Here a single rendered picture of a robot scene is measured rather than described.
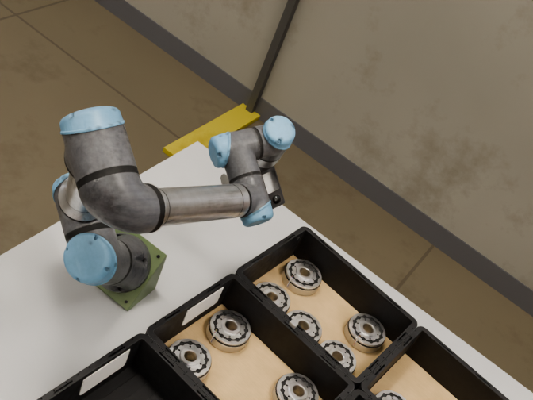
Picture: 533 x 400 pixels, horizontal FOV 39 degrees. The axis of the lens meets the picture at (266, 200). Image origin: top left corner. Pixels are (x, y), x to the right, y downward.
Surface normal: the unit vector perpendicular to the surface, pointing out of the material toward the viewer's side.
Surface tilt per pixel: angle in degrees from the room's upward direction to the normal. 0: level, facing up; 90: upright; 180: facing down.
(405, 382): 0
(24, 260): 0
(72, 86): 0
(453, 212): 90
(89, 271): 54
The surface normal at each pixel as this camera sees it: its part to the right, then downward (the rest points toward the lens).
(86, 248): -0.14, 0.00
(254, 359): 0.32, -0.70
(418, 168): -0.55, 0.41
